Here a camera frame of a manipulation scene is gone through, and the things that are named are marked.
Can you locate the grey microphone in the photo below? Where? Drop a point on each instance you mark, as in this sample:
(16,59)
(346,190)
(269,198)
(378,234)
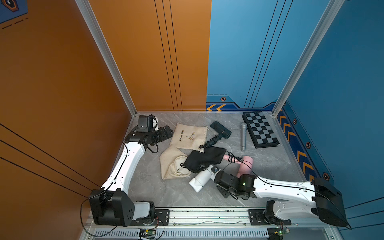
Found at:
(244,128)

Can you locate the right green circuit board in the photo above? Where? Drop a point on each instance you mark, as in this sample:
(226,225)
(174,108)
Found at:
(277,234)

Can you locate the green circuit board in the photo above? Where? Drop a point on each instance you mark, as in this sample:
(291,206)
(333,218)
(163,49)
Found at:
(147,234)
(277,234)

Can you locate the pink hair dryer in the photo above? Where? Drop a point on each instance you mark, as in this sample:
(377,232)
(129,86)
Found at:
(245,164)

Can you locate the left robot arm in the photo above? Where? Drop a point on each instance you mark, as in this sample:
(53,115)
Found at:
(111,205)

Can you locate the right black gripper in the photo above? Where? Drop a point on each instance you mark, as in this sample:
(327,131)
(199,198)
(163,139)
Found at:
(220,191)

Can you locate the left green circuit board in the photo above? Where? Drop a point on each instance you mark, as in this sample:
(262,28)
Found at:
(147,234)

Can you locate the black drawstring pouch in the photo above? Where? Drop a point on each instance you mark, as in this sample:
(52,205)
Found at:
(199,161)

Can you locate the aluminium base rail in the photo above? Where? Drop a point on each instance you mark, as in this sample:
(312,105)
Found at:
(213,224)

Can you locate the white hair dryer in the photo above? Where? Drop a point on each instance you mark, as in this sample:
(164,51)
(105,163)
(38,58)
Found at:
(200,180)

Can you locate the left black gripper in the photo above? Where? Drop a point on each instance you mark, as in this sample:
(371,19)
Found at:
(163,136)

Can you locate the beige printed drawstring pouch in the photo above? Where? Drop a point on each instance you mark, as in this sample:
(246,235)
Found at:
(189,137)

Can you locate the black hair dryer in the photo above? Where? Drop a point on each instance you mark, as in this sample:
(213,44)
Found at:
(222,131)

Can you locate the folded checkered chess board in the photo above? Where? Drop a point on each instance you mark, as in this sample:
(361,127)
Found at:
(260,130)

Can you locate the beige crumpled drawstring pouch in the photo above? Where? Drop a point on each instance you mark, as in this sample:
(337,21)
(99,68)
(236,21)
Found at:
(170,161)

